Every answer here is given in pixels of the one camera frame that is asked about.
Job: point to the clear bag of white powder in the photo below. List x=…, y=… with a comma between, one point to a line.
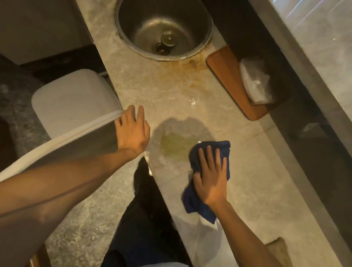
x=257, y=82

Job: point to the dark blue cleaning cloth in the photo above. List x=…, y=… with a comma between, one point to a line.
x=194, y=203

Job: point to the round steel sink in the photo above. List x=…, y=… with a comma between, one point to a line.
x=137, y=24

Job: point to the person's left forearm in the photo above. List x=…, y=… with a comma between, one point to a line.
x=55, y=198

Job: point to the person's dark trousers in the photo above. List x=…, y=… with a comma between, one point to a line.
x=143, y=236

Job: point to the person's left hand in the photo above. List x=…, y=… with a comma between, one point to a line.
x=133, y=132

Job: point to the person's right forearm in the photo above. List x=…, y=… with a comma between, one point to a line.
x=242, y=242

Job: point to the grey marble raised bar ledge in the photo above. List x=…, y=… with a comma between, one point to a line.
x=324, y=41

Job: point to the white grey upholstered chair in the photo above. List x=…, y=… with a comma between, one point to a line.
x=71, y=101

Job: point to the brown wooden tray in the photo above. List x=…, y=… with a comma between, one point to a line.
x=228, y=77

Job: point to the person's right hand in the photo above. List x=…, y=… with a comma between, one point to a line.
x=211, y=184

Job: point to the metal sink drain stopper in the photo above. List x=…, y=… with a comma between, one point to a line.
x=168, y=38

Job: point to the brown cloth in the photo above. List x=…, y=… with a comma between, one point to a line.
x=279, y=253

